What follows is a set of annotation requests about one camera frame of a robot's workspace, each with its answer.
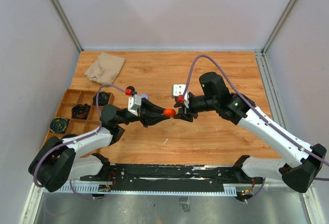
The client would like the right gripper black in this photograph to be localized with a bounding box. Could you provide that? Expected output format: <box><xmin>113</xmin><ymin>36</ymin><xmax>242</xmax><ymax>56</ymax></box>
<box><xmin>173</xmin><ymin>94</ymin><xmax>218</xmax><ymax>122</ymax></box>

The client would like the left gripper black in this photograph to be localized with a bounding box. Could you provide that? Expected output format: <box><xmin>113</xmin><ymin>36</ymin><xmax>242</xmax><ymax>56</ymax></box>
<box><xmin>118</xmin><ymin>98</ymin><xmax>171</xmax><ymax>128</ymax></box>

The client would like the orange round charging case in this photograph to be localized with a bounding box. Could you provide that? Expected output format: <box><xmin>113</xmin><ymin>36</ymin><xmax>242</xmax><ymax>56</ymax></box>
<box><xmin>163</xmin><ymin>109</ymin><xmax>176</xmax><ymax>118</ymax></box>

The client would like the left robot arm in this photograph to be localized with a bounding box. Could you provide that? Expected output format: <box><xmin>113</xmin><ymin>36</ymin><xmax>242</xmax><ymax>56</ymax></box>
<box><xmin>28</xmin><ymin>98</ymin><xmax>170</xmax><ymax>192</ymax></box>

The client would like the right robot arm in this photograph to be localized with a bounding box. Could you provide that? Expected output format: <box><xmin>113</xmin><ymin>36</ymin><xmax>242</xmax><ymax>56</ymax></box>
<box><xmin>172</xmin><ymin>72</ymin><xmax>327</xmax><ymax>193</ymax></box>

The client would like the black round charging case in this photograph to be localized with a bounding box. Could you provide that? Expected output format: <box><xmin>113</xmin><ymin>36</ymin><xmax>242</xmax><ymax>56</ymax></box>
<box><xmin>125</xmin><ymin>86</ymin><xmax>137</xmax><ymax>96</ymax></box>

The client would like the beige folded cloth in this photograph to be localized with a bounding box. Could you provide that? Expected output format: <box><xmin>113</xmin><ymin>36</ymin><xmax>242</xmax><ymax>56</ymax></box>
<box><xmin>84</xmin><ymin>52</ymin><xmax>125</xmax><ymax>84</ymax></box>

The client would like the wooden compartment tray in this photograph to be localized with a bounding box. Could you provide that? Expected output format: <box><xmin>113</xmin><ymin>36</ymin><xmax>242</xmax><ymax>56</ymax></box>
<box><xmin>44</xmin><ymin>89</ymin><xmax>99</xmax><ymax>141</ymax></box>

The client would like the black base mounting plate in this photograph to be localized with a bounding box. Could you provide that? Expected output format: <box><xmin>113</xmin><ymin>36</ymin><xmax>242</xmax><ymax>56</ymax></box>
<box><xmin>80</xmin><ymin>164</ymin><xmax>262</xmax><ymax>193</ymax></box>

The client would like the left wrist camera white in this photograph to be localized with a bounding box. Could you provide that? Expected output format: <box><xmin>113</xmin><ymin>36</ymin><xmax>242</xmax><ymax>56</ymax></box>
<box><xmin>127</xmin><ymin>95</ymin><xmax>142</xmax><ymax>117</ymax></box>

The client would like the black coiled strap upper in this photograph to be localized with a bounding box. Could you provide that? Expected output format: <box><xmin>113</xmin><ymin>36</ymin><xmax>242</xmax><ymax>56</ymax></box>
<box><xmin>93</xmin><ymin>91</ymin><xmax>112</xmax><ymax>106</ymax></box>

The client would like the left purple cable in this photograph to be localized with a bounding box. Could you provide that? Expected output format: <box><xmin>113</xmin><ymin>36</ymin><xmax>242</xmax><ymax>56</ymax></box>
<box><xmin>33</xmin><ymin>84</ymin><xmax>134</xmax><ymax>200</ymax></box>

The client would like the purple cable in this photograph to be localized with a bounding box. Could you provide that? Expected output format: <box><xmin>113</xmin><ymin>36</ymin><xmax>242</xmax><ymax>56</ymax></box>
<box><xmin>182</xmin><ymin>54</ymin><xmax>329</xmax><ymax>201</ymax></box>
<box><xmin>33</xmin><ymin>84</ymin><xmax>134</xmax><ymax>200</ymax></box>

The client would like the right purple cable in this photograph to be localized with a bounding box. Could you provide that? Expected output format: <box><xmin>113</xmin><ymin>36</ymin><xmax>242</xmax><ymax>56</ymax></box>
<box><xmin>182</xmin><ymin>54</ymin><xmax>329</xmax><ymax>201</ymax></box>

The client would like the black coiled strap middle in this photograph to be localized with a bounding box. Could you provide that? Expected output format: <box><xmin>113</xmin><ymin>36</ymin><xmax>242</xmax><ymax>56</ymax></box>
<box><xmin>71</xmin><ymin>103</ymin><xmax>90</xmax><ymax>120</ymax></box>

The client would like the black yellow coiled strap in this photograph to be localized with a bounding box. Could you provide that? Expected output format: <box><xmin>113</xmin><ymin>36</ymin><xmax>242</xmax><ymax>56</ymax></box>
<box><xmin>50</xmin><ymin>117</ymin><xmax>70</xmax><ymax>134</ymax></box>

